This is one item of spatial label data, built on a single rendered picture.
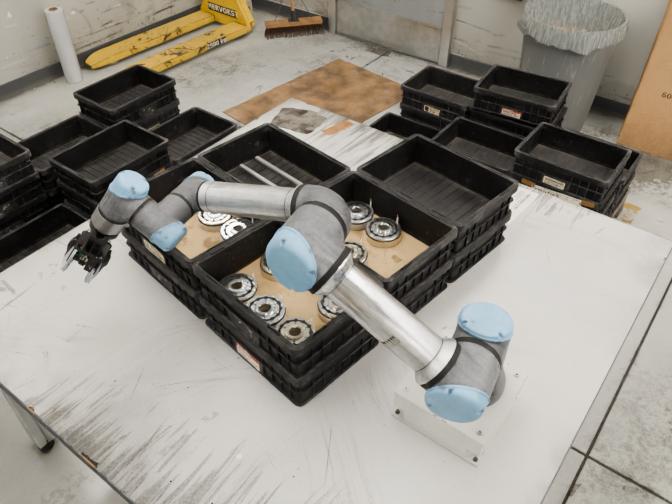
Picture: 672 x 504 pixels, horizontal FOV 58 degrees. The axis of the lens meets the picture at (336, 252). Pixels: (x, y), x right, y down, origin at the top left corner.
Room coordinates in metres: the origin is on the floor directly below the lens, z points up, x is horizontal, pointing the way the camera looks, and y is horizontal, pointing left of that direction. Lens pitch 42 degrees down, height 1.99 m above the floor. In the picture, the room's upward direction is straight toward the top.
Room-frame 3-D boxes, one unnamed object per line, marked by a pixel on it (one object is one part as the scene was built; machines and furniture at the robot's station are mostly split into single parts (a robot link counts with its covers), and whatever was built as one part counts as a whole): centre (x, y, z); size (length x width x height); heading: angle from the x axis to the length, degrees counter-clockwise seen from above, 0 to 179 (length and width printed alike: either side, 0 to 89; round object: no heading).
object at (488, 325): (0.85, -0.31, 0.97); 0.13 x 0.12 x 0.14; 153
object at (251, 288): (1.11, 0.26, 0.86); 0.10 x 0.10 x 0.01
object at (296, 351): (1.09, 0.12, 0.92); 0.40 x 0.30 x 0.02; 45
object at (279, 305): (1.03, 0.18, 0.86); 0.10 x 0.10 x 0.01
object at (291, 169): (1.58, 0.19, 0.87); 0.40 x 0.30 x 0.11; 45
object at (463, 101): (2.97, -0.58, 0.31); 0.40 x 0.30 x 0.34; 53
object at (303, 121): (2.24, 0.16, 0.71); 0.22 x 0.19 x 0.01; 53
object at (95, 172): (2.18, 0.95, 0.37); 0.40 x 0.30 x 0.45; 143
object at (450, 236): (1.30, -0.09, 0.92); 0.40 x 0.30 x 0.02; 45
